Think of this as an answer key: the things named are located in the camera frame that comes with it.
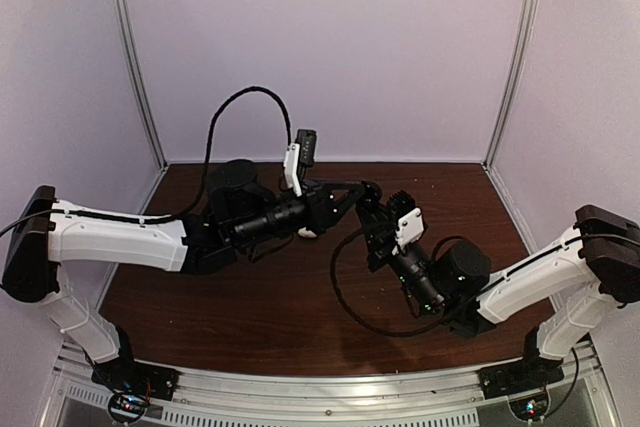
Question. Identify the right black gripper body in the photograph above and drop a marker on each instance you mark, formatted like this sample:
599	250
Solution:
382	249

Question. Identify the left aluminium frame post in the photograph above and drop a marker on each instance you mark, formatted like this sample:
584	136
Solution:
137	82

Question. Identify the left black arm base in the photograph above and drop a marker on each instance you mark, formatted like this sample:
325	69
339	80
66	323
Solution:
132	384

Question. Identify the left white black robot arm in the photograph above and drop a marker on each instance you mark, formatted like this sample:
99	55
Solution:
240	214

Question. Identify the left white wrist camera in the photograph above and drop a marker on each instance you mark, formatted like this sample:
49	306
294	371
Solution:
300	155

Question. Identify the aluminium frame post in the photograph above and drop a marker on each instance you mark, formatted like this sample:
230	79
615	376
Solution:
524	30
137	82

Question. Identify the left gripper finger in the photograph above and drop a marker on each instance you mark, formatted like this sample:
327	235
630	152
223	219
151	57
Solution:
338	204
349	186

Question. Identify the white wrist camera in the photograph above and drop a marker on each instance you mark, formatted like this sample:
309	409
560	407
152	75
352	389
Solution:
300	155
407	217

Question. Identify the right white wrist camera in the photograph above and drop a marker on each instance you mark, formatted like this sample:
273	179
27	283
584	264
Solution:
407	217

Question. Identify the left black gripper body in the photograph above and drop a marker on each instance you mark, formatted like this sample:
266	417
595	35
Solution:
316	219

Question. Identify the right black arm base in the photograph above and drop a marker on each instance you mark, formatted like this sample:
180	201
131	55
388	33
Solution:
527	382

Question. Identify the right aluminium frame post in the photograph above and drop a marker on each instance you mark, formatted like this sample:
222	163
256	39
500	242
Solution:
524	30

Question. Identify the white earbud charging case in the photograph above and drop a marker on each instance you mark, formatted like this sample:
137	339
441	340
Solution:
305	233

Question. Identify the aluminium front rail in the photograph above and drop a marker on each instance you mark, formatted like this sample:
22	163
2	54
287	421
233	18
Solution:
449	397

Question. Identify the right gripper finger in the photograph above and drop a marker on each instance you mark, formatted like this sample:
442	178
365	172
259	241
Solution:
366	216
382	212

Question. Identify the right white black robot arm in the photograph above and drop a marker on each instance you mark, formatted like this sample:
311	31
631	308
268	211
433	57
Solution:
598	257

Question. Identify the black round earbud case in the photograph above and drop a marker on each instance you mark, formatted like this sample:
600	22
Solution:
372	194

